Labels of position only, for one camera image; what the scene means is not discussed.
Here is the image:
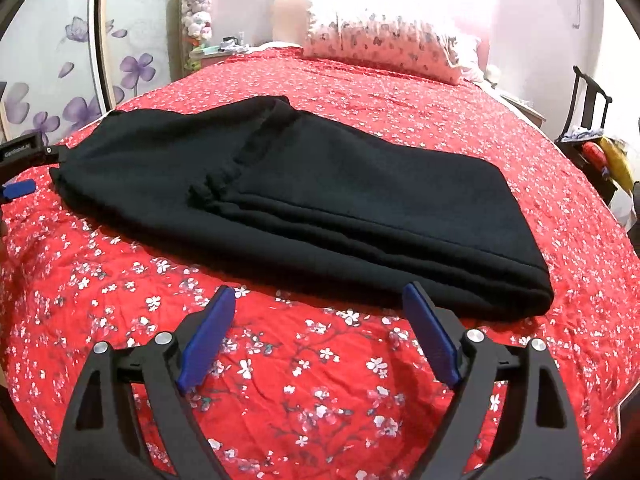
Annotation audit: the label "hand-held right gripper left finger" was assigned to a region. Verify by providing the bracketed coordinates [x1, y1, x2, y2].
[55, 285, 237, 480]

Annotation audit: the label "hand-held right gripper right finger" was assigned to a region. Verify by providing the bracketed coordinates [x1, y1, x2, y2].
[402, 281, 586, 480]

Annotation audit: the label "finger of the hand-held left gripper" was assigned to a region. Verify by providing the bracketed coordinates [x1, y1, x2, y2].
[0, 178, 37, 203]

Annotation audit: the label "black pants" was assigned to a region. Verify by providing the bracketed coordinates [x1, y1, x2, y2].
[49, 95, 555, 322]

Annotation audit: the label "red floral bedspread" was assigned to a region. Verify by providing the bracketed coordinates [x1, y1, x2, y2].
[0, 45, 640, 480]

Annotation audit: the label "floral wardrobe door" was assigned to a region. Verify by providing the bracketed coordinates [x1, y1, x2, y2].
[0, 0, 188, 146]

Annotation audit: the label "stack of plush toys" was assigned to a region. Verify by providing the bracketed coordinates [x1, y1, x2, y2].
[180, 0, 213, 72]

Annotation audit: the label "cluttered bedside table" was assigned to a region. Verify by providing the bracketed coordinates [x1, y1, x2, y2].
[190, 35, 261, 68]

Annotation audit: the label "red plush toy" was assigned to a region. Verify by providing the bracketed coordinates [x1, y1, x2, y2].
[582, 142, 608, 171]

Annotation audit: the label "wooden nightstand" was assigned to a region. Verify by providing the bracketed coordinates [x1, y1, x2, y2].
[500, 92, 548, 128]

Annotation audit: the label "yellow plush toy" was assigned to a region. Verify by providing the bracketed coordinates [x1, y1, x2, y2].
[599, 136, 636, 193]

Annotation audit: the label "pink pillow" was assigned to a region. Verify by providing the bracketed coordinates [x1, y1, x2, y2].
[450, 35, 493, 83]

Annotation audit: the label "dark wooden chair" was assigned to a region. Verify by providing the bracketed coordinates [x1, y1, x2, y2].
[555, 65, 621, 206]

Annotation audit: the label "butterfly print pillow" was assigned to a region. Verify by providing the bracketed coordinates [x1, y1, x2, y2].
[302, 7, 466, 86]

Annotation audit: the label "cream and pink headboard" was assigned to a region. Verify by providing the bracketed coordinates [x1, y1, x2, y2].
[272, 0, 501, 46]

